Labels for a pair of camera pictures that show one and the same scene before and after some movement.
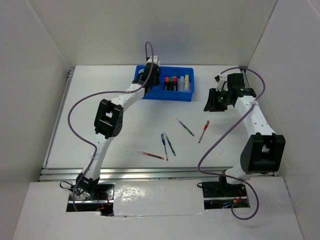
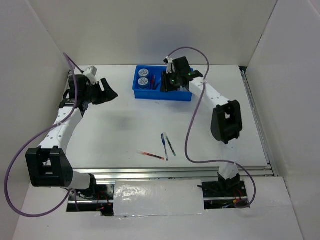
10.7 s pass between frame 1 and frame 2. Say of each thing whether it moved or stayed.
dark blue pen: stayed
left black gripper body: moved
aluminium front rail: stayed
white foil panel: stayed
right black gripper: moved
